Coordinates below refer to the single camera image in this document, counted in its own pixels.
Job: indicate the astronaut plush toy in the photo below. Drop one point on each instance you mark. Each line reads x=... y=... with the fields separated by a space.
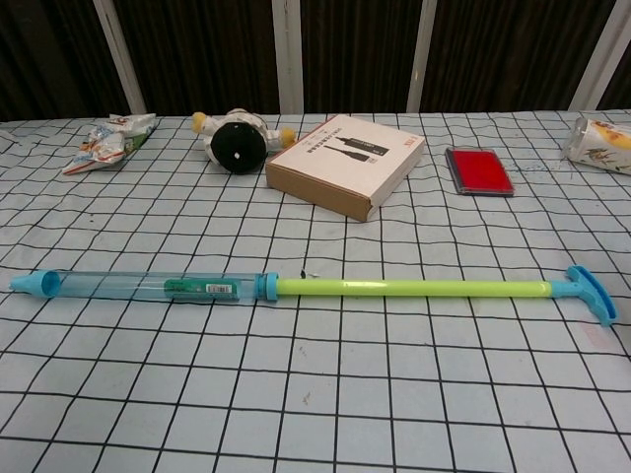
x=236 y=145

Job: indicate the white frame post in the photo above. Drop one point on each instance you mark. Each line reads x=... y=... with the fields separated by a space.
x=421 y=49
x=596 y=54
x=287 y=59
x=120 y=59

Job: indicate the crumpled snack bag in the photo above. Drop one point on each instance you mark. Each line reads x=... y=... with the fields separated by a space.
x=103 y=148

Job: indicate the red ink pad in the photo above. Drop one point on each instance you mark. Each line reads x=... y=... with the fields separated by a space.
x=480 y=170

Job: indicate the black-checked light tablecloth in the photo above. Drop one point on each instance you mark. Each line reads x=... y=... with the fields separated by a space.
x=315 y=384

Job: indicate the white cardboard product box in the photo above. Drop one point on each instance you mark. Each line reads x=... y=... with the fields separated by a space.
x=345 y=162

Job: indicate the snack bag right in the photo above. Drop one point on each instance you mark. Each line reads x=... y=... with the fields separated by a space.
x=601 y=145

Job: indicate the blue green water pump toy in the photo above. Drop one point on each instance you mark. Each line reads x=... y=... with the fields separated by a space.
x=394 y=288

